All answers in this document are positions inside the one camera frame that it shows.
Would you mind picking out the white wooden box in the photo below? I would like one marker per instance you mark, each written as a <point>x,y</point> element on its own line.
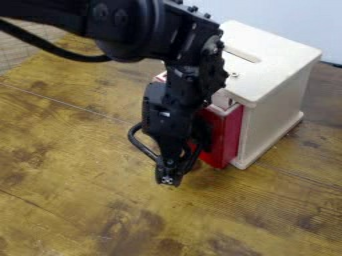
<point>269,68</point>

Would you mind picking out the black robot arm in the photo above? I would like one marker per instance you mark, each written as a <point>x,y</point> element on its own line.
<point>134,30</point>

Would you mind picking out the black drawer handle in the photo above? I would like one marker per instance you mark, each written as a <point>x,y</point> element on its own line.
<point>189,156</point>

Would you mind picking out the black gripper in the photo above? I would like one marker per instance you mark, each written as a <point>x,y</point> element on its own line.
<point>169,124</point>

